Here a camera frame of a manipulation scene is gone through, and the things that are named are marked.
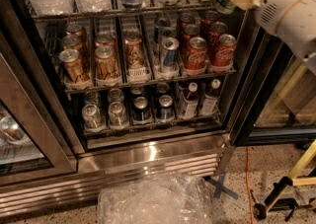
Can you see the red cola can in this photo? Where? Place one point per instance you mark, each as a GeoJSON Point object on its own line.
{"type": "Point", "coordinates": [184, 19]}
{"type": "Point", "coordinates": [195, 53]}
{"type": "Point", "coordinates": [223, 50]}
{"type": "Point", "coordinates": [187, 33]}
{"type": "Point", "coordinates": [207, 19]}
{"type": "Point", "coordinates": [215, 31]}

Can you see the white-capped bottle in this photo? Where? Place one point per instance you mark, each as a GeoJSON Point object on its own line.
{"type": "Point", "coordinates": [189, 101]}
{"type": "Point", "coordinates": [210, 98]}

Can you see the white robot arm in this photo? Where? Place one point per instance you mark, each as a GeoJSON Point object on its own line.
{"type": "Point", "coordinates": [292, 21]}

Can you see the stainless steel display fridge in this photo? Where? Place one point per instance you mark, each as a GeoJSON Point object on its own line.
{"type": "Point", "coordinates": [200, 146]}

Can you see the front left gold can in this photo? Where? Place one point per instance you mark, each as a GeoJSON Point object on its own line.
{"type": "Point", "coordinates": [72, 62]}

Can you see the front left red cola can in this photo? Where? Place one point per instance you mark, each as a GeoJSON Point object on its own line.
{"type": "Point", "coordinates": [195, 53]}

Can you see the glass fridge door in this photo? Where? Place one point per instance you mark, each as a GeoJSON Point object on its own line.
{"type": "Point", "coordinates": [278, 98]}
{"type": "Point", "coordinates": [25, 105]}

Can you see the back left dark blue can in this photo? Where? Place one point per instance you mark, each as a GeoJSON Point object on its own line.
{"type": "Point", "coordinates": [137, 91]}

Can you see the front right red cola can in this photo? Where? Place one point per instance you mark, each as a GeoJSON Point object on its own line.
{"type": "Point", "coordinates": [223, 50]}

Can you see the yellow black stand with wheel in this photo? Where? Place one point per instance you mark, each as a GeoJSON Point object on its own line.
{"type": "Point", "coordinates": [274, 201]}

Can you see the back left red cola can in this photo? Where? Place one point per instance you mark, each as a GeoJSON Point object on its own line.
{"type": "Point", "coordinates": [184, 19]}

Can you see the middle right red cola can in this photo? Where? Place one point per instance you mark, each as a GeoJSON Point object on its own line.
{"type": "Point", "coordinates": [215, 31]}

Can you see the back right red cola can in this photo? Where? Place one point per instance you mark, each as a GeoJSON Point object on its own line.
{"type": "Point", "coordinates": [207, 19]}

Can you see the blue silver can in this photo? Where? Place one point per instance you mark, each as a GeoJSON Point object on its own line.
{"type": "Point", "coordinates": [160, 33]}
{"type": "Point", "coordinates": [168, 54]}
{"type": "Point", "coordinates": [159, 23]}

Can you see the back right dark blue can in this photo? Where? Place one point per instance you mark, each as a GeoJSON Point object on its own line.
{"type": "Point", "coordinates": [161, 89]}

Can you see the blue tape cross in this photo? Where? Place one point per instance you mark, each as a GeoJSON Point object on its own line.
{"type": "Point", "coordinates": [220, 187]}

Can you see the clear plastic bin with wrap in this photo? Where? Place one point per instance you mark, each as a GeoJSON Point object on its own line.
{"type": "Point", "coordinates": [167, 199]}

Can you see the back left silver can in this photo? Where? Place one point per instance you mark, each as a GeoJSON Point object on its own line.
{"type": "Point", "coordinates": [92, 97]}

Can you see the middle left red cola can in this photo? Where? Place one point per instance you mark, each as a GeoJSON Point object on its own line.
{"type": "Point", "coordinates": [187, 33]}

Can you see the back left gold can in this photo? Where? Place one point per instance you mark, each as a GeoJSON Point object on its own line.
{"type": "Point", "coordinates": [76, 29]}

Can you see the right glass fridge door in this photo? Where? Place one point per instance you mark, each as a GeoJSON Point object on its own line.
{"type": "Point", "coordinates": [278, 98]}

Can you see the front right dark blue can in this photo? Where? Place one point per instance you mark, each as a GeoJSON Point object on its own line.
{"type": "Point", "coordinates": [164, 110]}

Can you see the right white-capped bottle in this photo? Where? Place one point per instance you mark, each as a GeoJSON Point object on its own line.
{"type": "Point", "coordinates": [210, 98]}

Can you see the dark blue can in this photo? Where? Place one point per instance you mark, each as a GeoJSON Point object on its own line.
{"type": "Point", "coordinates": [161, 89]}
{"type": "Point", "coordinates": [137, 91]}
{"type": "Point", "coordinates": [164, 110]}
{"type": "Point", "coordinates": [141, 109]}

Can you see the front left silver can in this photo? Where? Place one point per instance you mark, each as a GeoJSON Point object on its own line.
{"type": "Point", "coordinates": [92, 117]}

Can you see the middle left gold can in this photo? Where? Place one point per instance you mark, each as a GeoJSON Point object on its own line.
{"type": "Point", "coordinates": [75, 42]}

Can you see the back blue silver can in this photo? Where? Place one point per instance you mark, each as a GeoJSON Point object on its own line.
{"type": "Point", "coordinates": [159, 23]}

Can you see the middle blue silver can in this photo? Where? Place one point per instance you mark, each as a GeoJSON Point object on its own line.
{"type": "Point", "coordinates": [160, 33]}

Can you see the left white-capped bottle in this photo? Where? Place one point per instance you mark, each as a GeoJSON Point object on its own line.
{"type": "Point", "coordinates": [189, 101]}

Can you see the front left dark blue can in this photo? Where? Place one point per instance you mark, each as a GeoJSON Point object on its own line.
{"type": "Point", "coordinates": [141, 109]}

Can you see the front blue silver can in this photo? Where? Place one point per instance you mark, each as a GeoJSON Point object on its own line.
{"type": "Point", "coordinates": [168, 54]}

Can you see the left glass fridge door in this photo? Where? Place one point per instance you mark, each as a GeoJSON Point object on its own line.
{"type": "Point", "coordinates": [25, 105]}

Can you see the can behind left door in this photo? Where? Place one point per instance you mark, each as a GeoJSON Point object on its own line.
{"type": "Point", "coordinates": [15, 134]}

